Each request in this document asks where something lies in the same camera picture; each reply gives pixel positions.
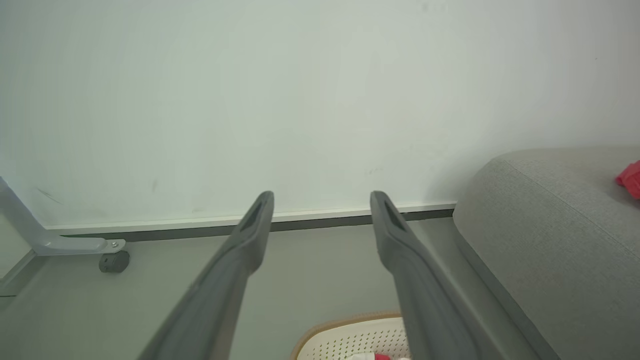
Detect red garment white stripes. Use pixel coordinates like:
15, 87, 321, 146
615, 160, 640, 201

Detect grey metal frame leg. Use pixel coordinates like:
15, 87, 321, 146
0, 176, 126, 297

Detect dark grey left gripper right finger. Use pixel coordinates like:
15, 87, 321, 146
370, 191, 507, 360

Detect grey fabric sofa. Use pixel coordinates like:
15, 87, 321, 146
452, 146, 640, 360

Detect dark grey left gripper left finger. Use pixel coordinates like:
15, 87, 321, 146
137, 191, 275, 360

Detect white and black baseboard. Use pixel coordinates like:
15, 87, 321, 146
45, 202, 457, 244

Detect white and red garment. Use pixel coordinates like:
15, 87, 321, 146
348, 352, 412, 360

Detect cream perforated laundry basket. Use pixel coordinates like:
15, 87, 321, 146
290, 312, 414, 360

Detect black caster wheel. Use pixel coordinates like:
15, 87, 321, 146
99, 250, 131, 274

